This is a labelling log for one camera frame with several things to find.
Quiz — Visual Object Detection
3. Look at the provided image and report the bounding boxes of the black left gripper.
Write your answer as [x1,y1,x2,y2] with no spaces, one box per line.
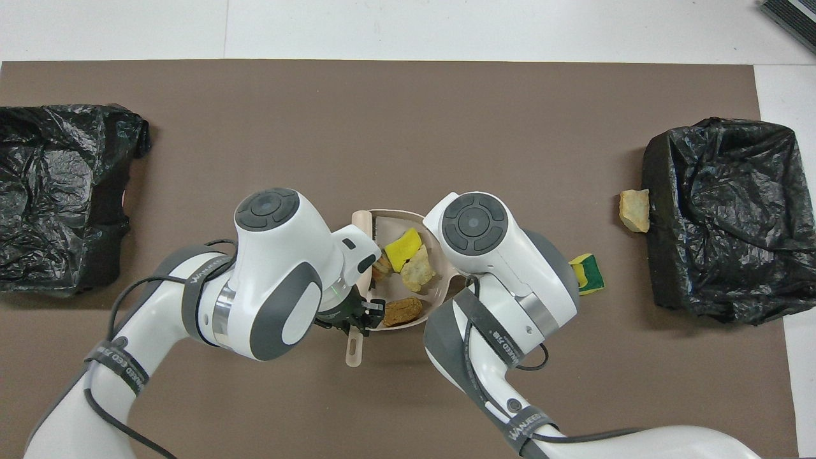
[316,287,387,339]

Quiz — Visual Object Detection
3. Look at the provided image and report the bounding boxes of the beige hand brush black bristles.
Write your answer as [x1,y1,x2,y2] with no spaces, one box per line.
[345,209,383,368]

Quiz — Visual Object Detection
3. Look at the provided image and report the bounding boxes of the brown bread-like sponge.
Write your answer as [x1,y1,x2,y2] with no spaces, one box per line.
[382,296,424,328]

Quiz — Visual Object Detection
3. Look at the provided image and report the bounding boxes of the beige plastic dustpan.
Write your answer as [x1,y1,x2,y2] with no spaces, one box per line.
[367,208,467,333]

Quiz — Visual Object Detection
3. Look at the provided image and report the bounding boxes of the pale angular sponge chunk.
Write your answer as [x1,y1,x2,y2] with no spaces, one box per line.
[399,245,439,293]

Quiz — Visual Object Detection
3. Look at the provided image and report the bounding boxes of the large yellow sponge piece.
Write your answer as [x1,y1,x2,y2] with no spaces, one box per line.
[383,228,425,273]

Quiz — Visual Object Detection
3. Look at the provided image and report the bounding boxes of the black bag lined bin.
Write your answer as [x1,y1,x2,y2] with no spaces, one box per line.
[642,117,816,326]
[0,104,152,297]

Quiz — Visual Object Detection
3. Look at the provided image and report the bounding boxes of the brown table mat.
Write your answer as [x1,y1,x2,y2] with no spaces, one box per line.
[0,61,799,459]

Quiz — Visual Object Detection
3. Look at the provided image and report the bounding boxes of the yellow green sponge piece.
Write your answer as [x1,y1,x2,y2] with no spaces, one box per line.
[569,253,606,296]

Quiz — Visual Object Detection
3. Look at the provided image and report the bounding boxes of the pale tan sponge chunk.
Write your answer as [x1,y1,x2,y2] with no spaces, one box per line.
[619,189,651,233]

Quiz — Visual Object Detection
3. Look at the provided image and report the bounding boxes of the dark ribbed device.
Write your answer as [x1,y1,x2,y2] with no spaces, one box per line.
[759,0,816,55]

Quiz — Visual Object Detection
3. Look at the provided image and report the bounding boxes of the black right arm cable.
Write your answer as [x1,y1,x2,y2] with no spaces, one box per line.
[464,274,641,444]

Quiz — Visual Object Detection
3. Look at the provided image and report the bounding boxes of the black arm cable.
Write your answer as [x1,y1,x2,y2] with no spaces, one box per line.
[464,274,641,444]
[83,239,238,459]

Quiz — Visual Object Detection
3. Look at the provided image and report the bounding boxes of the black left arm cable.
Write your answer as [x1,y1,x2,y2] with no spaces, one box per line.
[83,239,238,459]

